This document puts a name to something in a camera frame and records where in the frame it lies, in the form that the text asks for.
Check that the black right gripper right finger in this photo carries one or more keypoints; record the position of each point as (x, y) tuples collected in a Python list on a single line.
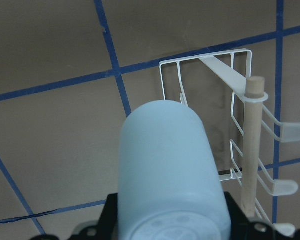
[(244, 229)]

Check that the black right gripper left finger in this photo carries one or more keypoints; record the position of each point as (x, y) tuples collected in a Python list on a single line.
[(102, 229)]

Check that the light blue plastic cup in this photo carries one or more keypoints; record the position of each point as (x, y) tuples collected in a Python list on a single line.
[(168, 186)]

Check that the white wire cup rack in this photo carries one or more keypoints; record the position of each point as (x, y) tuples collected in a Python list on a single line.
[(234, 68)]

